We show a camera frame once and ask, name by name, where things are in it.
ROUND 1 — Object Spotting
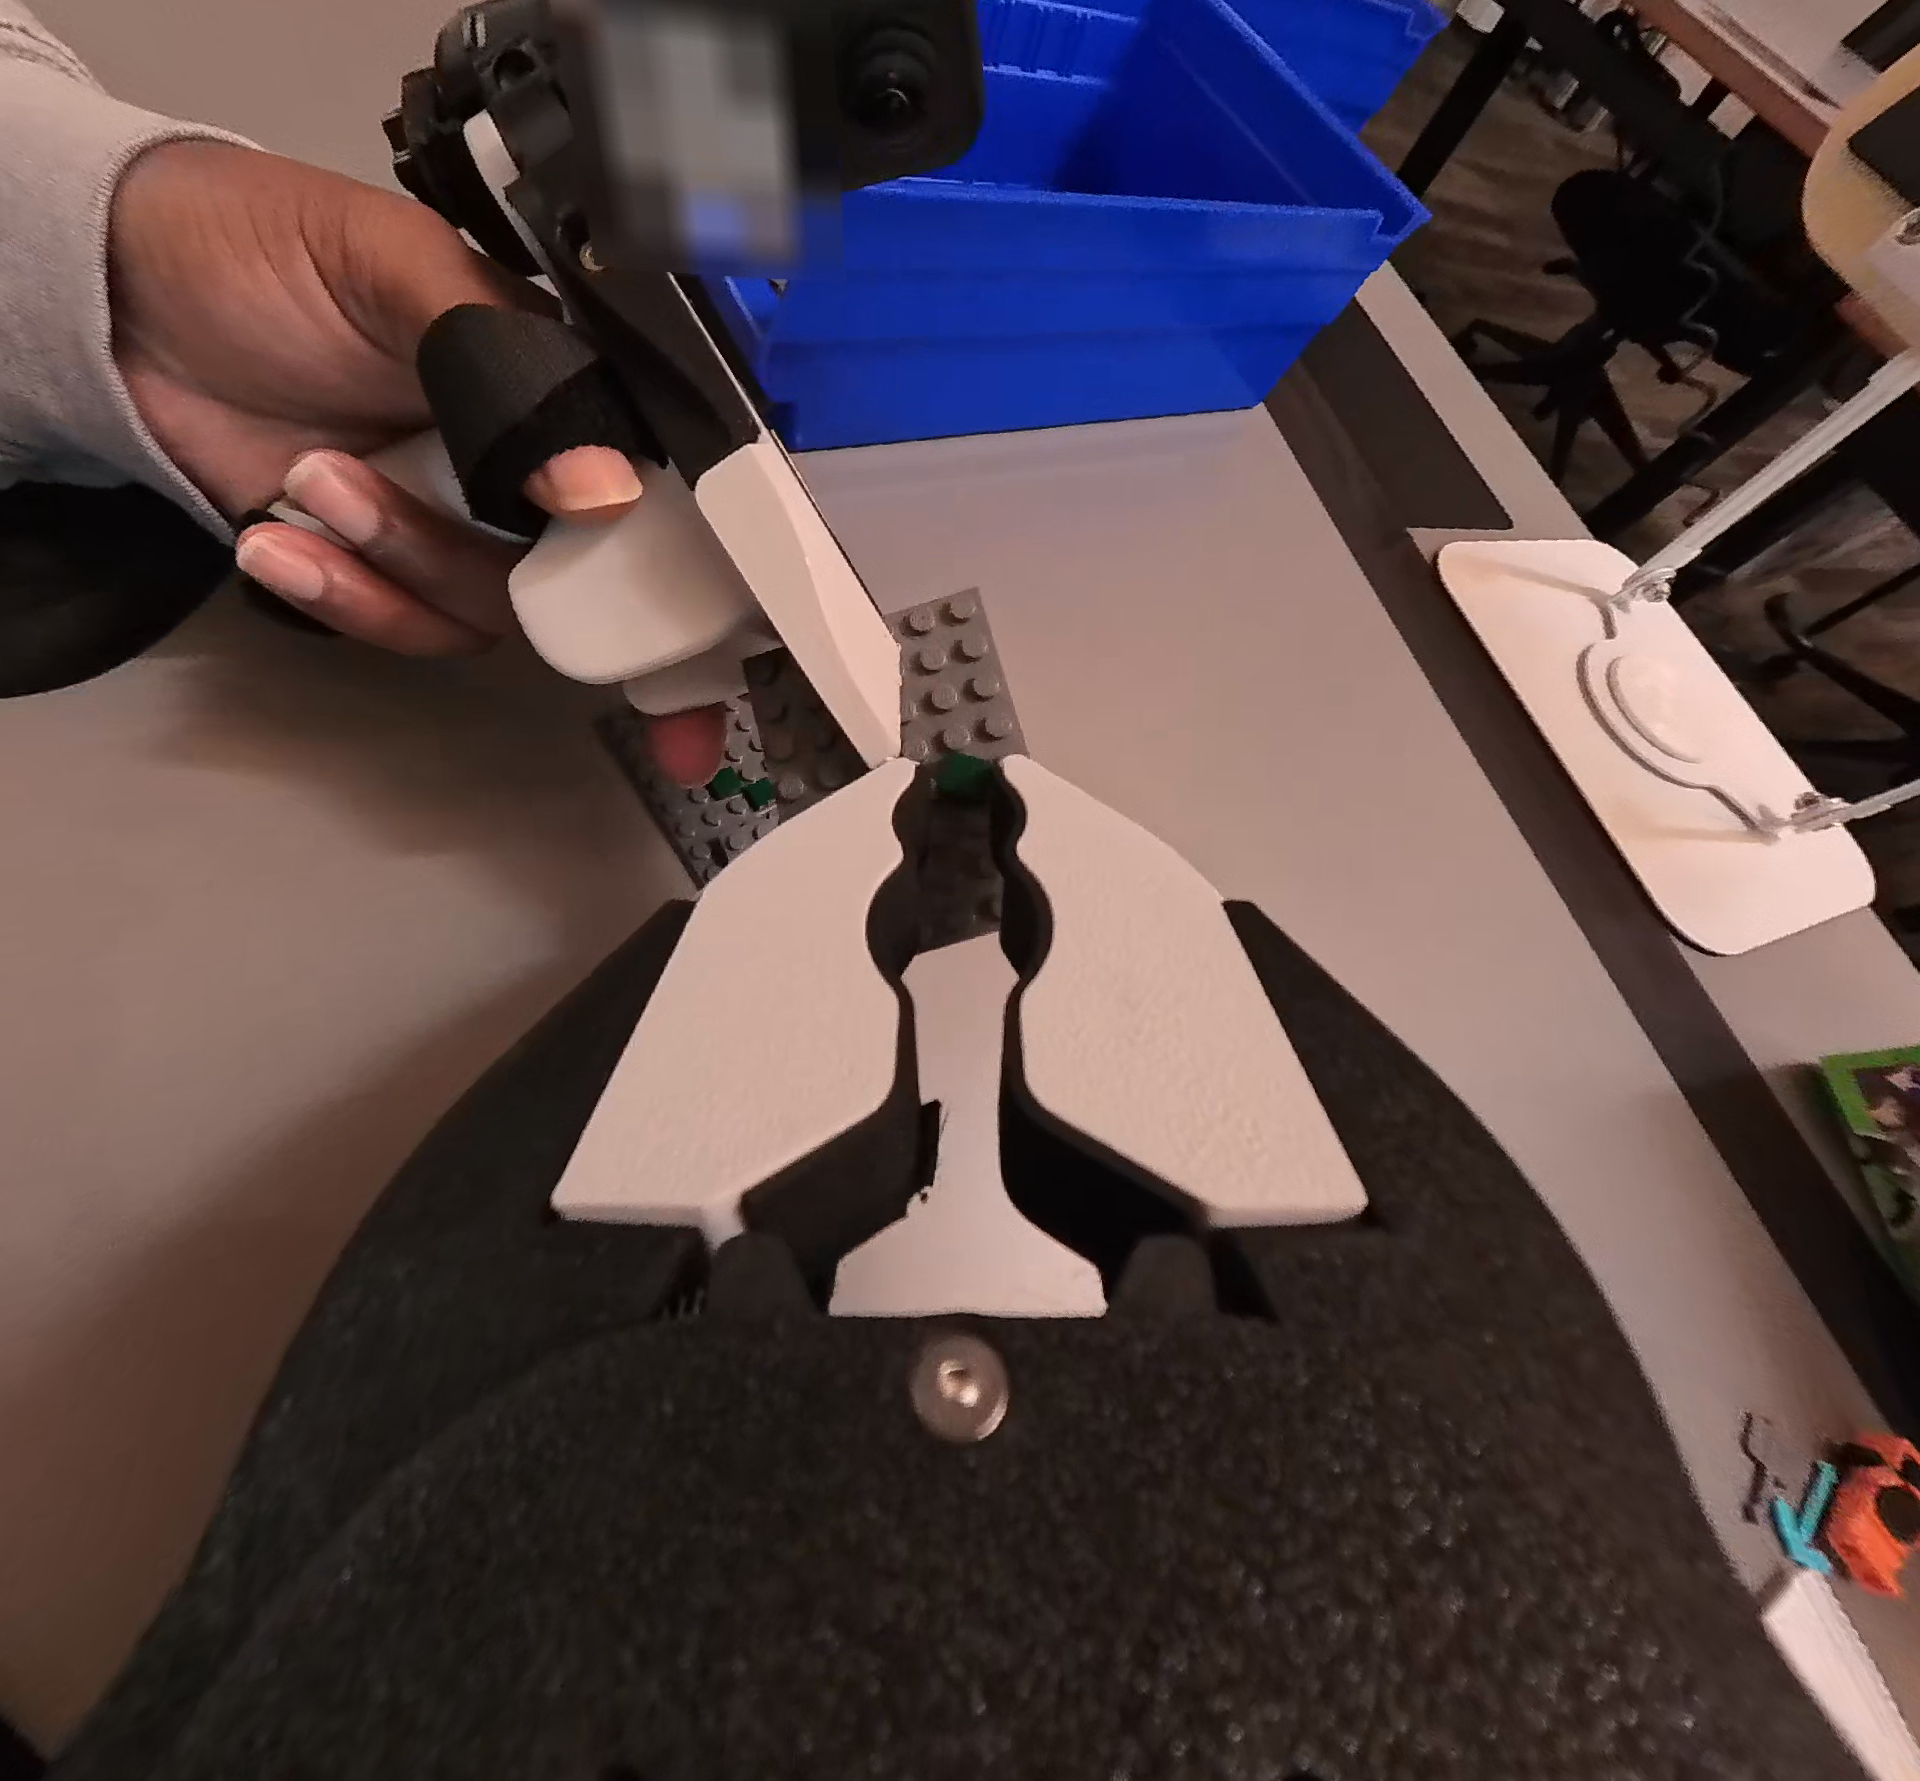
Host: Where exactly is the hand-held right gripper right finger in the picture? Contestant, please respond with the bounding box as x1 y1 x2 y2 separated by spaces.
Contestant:
997 754 1370 1308

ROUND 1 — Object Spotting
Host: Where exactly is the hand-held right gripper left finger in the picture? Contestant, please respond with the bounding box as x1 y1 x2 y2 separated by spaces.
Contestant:
550 757 949 1308

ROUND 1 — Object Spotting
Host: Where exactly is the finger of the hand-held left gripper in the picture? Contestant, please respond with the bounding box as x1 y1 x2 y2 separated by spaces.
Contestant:
694 436 910 764

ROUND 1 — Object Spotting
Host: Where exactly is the large dark grey lego plate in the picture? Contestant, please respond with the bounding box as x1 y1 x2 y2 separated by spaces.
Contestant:
738 589 1032 953

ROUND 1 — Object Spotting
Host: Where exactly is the grey lego baseplate build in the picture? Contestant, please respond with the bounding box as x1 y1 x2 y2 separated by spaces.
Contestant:
600 694 842 894

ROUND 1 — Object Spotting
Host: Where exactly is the colourful lego box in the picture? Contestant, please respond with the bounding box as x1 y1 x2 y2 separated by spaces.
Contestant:
1817 1047 1920 1280

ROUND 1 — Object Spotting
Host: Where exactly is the orange and teal lego assembly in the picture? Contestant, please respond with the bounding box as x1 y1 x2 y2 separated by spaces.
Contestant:
1740 1414 1920 1603

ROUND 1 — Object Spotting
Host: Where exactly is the person's left hand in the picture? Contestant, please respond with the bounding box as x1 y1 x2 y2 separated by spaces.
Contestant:
113 138 724 787

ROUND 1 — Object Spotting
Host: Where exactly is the black mesh chair armrest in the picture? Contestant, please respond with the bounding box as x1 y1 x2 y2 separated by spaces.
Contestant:
0 481 242 700

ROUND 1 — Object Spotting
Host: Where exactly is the white stand base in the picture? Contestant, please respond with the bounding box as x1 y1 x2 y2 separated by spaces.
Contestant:
1439 357 1920 958

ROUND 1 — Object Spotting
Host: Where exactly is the black office chair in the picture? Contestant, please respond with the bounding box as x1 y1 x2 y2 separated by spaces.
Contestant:
1463 159 1863 529

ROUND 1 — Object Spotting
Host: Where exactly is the white instruction sheet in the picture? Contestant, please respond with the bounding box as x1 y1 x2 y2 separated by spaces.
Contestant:
1762 1571 1920 1781

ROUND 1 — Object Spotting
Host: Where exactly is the wood-rimmed panel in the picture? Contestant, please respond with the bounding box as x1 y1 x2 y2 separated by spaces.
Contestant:
1800 56 1920 357

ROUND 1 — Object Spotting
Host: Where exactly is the brown-edged white table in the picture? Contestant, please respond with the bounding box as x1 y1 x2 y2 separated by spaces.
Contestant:
1468 0 1920 156

